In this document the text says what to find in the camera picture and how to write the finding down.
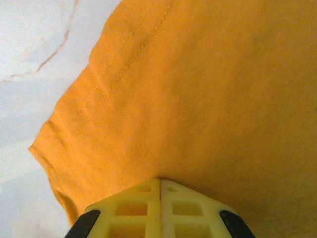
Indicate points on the yellow t-shirt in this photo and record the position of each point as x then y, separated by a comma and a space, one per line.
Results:
198, 99

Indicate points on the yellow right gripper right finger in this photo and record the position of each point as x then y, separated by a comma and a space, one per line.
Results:
198, 213

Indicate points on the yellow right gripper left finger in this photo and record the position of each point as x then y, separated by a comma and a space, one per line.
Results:
123, 213

